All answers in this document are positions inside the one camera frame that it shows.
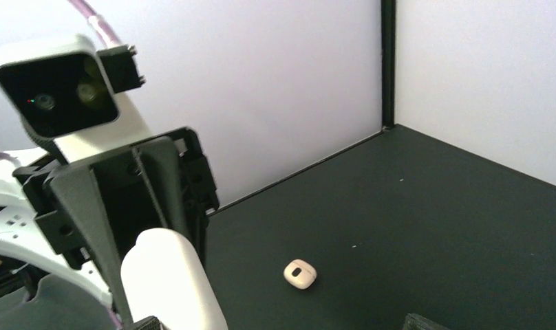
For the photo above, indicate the left black frame post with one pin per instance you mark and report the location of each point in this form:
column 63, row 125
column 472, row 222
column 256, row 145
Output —
column 388, row 44

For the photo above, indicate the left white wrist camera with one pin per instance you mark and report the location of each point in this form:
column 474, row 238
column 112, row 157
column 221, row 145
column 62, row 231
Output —
column 71, row 97

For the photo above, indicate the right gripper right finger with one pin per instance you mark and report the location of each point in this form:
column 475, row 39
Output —
column 415, row 321

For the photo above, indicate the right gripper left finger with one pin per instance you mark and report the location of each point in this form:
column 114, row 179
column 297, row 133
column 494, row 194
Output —
column 148, row 323

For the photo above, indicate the beige square charging case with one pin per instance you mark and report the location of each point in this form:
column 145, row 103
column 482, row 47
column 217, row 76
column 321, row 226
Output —
column 300, row 274

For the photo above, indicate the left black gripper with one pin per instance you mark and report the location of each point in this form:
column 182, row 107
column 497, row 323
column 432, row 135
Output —
column 93, row 209

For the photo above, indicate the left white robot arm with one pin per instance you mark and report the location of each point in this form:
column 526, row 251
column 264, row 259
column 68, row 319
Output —
column 22, row 239

